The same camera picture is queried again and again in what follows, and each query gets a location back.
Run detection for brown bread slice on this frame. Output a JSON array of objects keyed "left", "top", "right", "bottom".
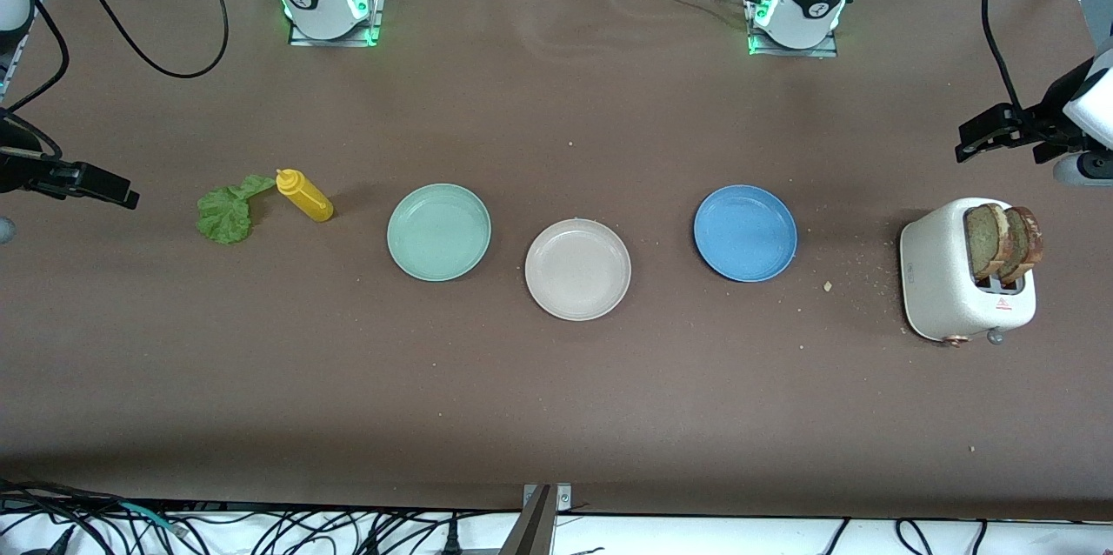
[
  {"left": 1000, "top": 206, "right": 1044, "bottom": 285},
  {"left": 963, "top": 204, "right": 1015, "bottom": 282}
]

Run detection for green lettuce leaf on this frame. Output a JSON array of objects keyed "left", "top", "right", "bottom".
[{"left": 196, "top": 174, "right": 277, "bottom": 245}]

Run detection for yellow mustard squeeze bottle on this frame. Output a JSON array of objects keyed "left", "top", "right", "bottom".
[{"left": 276, "top": 169, "right": 335, "bottom": 223}]

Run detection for blue plate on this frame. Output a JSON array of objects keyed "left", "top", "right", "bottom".
[{"left": 693, "top": 184, "right": 798, "bottom": 284}]

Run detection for light green plate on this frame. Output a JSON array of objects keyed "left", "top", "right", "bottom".
[{"left": 387, "top": 183, "right": 492, "bottom": 283}]

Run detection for beige plate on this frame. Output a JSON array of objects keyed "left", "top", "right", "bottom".
[{"left": 524, "top": 218, "right": 632, "bottom": 323}]

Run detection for white toaster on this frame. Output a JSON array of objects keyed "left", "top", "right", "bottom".
[{"left": 900, "top": 197, "right": 1037, "bottom": 347}]

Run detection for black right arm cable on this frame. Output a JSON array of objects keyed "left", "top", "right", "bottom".
[{"left": 0, "top": 0, "right": 231, "bottom": 160}]

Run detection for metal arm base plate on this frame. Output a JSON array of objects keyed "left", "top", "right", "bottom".
[
  {"left": 746, "top": 0, "right": 841, "bottom": 59},
  {"left": 287, "top": 0, "right": 385, "bottom": 48}
]

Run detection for teal cable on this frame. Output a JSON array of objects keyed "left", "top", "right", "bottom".
[{"left": 120, "top": 500, "right": 189, "bottom": 537}]

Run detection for aluminium frame post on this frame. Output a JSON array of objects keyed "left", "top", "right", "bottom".
[{"left": 500, "top": 485, "right": 558, "bottom": 555}]

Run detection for metal corner bracket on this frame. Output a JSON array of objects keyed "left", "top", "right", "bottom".
[{"left": 522, "top": 483, "right": 573, "bottom": 513}]

